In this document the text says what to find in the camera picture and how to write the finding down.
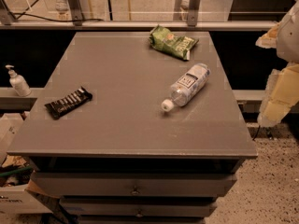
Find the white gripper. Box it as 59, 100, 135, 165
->
255, 1, 299, 128

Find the clear plastic water bottle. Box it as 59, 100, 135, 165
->
161, 63, 210, 112

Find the black rxbar chocolate wrapper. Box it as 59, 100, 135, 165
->
45, 87, 93, 119

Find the white pump dispenser bottle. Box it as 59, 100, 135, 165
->
6, 64, 31, 97

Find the green chip bag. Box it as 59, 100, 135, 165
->
149, 25, 198, 61

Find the grey drawer cabinet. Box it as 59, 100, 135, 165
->
8, 32, 257, 224

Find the top drawer knob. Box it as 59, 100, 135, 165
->
131, 186, 140, 196

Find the drawer knob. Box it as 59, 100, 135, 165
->
131, 186, 140, 196
135, 210, 144, 218

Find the white cardboard box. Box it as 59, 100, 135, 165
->
0, 113, 50, 214

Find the black cable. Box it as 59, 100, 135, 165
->
8, 12, 106, 23

